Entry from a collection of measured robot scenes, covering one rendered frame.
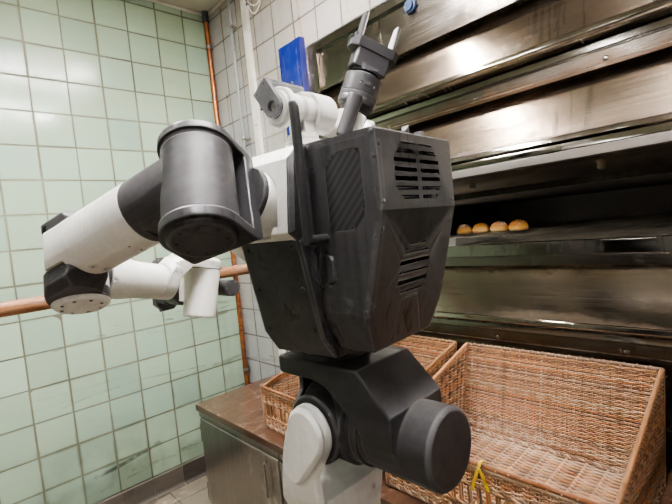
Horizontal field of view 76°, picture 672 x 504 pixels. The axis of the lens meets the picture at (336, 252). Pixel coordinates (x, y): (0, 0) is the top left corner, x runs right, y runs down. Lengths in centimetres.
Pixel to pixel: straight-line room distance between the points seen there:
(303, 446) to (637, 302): 97
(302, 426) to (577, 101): 112
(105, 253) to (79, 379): 182
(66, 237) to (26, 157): 173
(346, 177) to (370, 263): 11
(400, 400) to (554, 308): 87
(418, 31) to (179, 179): 134
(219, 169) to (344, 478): 55
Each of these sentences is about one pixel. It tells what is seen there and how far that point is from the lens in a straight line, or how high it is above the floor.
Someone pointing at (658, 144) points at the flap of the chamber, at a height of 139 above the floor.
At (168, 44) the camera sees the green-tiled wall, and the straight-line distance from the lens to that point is 278.
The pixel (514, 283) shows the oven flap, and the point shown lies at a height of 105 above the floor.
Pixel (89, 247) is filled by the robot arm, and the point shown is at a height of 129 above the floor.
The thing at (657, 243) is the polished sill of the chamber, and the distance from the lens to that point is 136.
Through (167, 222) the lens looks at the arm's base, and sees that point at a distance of 50.
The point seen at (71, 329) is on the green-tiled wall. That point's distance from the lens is 239.
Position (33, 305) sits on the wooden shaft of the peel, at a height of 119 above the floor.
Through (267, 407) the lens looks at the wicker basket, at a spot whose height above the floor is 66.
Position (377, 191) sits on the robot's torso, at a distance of 52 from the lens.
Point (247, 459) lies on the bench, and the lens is 184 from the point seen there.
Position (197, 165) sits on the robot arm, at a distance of 53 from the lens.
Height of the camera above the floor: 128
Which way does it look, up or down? 3 degrees down
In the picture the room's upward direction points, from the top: 6 degrees counter-clockwise
